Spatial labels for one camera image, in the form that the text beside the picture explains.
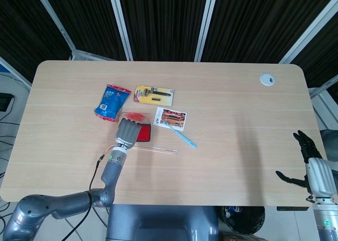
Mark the black device on floor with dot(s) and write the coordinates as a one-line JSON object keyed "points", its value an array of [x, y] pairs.
{"points": [[5, 101]]}

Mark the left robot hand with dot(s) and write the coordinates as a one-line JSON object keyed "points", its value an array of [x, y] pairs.
{"points": [[128, 133]]}

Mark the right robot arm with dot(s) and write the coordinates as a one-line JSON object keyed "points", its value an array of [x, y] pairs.
{"points": [[327, 220]]}

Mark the clear plastic lid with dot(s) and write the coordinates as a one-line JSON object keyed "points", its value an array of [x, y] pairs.
{"points": [[134, 116]]}

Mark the black table control box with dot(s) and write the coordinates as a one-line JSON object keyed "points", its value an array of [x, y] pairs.
{"points": [[293, 208]]}

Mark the light blue toothbrush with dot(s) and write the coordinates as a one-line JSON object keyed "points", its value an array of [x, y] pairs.
{"points": [[185, 139]]}

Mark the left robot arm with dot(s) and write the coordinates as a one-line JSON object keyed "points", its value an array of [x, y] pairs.
{"points": [[113, 172]]}

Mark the grey robot torso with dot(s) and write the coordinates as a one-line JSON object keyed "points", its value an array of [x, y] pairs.
{"points": [[158, 221]]}

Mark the wrapped wooden chopsticks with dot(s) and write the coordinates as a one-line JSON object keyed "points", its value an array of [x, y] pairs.
{"points": [[158, 149]]}

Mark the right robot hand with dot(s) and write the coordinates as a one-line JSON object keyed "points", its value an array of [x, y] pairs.
{"points": [[320, 175]]}

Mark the white aluminium partition post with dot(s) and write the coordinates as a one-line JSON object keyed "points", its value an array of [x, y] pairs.
{"points": [[121, 27], [206, 27], [52, 19], [309, 32]]}

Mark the razor in yellow blister card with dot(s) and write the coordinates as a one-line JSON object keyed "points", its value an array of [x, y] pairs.
{"points": [[161, 100]]}

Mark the black trash bin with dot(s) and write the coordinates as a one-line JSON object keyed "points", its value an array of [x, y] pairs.
{"points": [[248, 220]]}

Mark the red ink pad black case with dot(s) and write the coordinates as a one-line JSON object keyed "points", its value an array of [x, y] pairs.
{"points": [[144, 134]]}

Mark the blue snack bag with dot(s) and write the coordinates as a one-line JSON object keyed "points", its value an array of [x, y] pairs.
{"points": [[111, 104]]}

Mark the printed photo postcard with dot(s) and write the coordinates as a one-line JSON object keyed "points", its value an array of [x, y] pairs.
{"points": [[174, 116]]}

